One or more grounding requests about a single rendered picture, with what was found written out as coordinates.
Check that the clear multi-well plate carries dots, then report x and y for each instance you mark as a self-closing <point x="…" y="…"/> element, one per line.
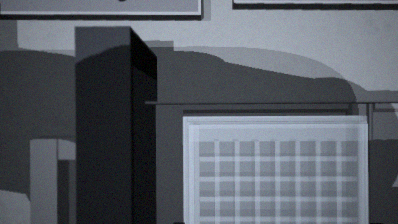
<point x="275" y="170"/>

